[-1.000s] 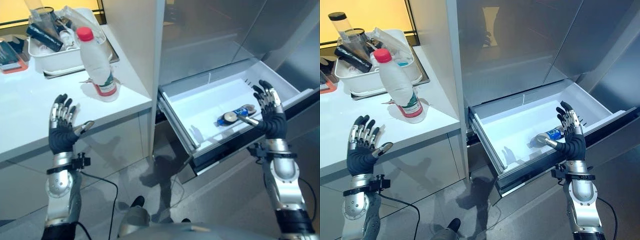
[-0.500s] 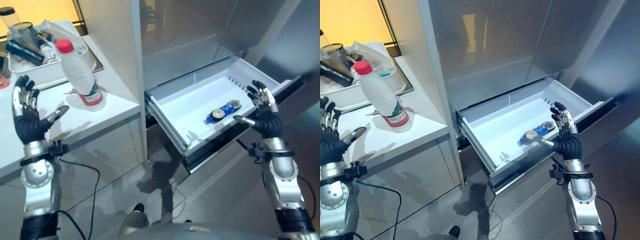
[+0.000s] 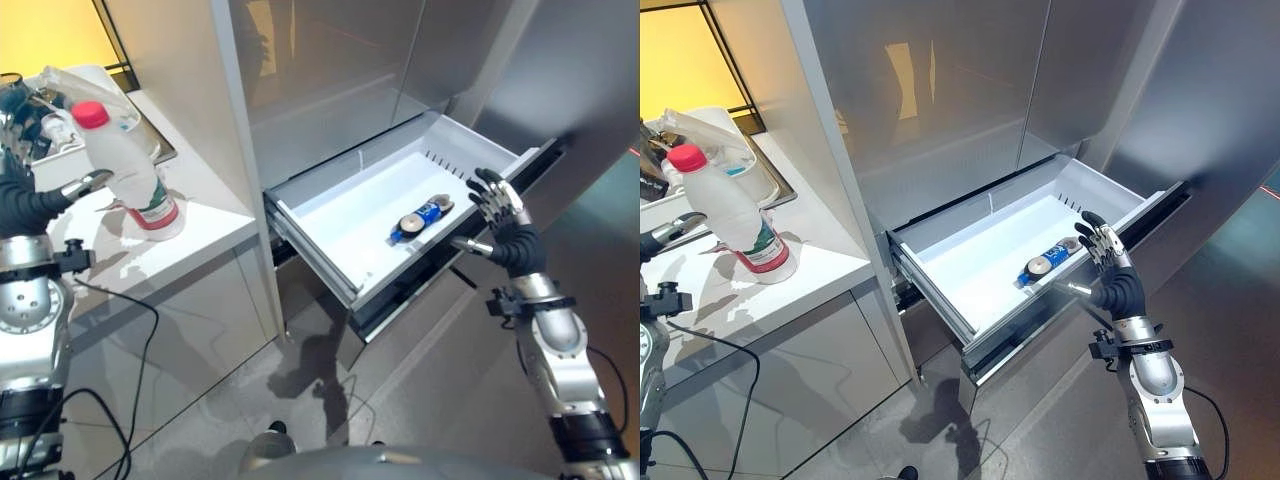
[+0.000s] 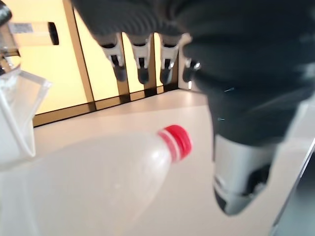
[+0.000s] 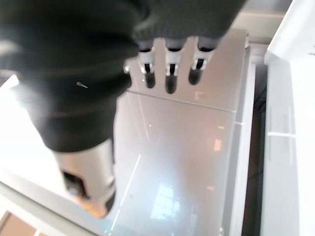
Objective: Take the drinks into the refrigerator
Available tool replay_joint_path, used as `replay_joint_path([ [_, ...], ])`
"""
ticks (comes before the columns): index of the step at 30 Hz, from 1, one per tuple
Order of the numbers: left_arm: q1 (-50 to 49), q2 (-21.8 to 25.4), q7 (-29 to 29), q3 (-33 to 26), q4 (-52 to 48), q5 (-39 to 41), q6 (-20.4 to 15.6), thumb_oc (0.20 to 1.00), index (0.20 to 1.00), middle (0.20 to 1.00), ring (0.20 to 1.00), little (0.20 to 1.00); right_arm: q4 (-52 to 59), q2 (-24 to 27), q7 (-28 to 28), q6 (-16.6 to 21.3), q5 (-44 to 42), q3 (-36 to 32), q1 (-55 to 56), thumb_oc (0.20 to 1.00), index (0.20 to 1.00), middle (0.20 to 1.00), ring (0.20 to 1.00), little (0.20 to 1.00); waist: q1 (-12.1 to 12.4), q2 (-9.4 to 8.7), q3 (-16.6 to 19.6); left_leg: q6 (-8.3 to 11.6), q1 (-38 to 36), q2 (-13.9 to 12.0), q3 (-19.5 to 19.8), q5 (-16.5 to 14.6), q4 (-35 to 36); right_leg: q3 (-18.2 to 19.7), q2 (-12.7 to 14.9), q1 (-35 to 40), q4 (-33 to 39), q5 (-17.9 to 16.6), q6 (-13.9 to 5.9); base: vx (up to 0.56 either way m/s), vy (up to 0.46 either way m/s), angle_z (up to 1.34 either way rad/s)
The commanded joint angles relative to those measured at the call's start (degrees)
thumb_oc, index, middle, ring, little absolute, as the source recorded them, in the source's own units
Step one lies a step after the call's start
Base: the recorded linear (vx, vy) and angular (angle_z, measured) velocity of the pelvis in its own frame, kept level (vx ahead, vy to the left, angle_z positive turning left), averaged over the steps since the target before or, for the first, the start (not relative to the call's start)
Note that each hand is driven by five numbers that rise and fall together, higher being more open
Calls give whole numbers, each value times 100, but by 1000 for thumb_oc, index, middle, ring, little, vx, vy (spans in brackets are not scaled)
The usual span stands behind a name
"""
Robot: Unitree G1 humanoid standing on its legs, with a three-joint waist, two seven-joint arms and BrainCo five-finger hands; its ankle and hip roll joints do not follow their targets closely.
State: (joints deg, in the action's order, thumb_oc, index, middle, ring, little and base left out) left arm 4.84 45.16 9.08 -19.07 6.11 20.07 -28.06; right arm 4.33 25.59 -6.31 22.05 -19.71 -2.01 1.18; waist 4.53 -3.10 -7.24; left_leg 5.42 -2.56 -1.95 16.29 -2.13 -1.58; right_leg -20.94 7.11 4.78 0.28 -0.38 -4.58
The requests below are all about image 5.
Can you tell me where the right robot hand black cloth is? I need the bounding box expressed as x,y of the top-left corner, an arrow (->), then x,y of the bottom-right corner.
0,0 -> 247,220

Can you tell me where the large grey glossy refrigerator door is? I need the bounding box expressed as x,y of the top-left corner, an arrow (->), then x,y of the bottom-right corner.
104,90 -> 248,236

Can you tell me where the small grey glossy refrigerator door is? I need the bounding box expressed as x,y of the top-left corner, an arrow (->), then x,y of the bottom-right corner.
123,28 -> 251,114

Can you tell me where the white tall cabinet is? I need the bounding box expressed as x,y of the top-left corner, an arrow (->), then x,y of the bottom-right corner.
260,0 -> 315,236

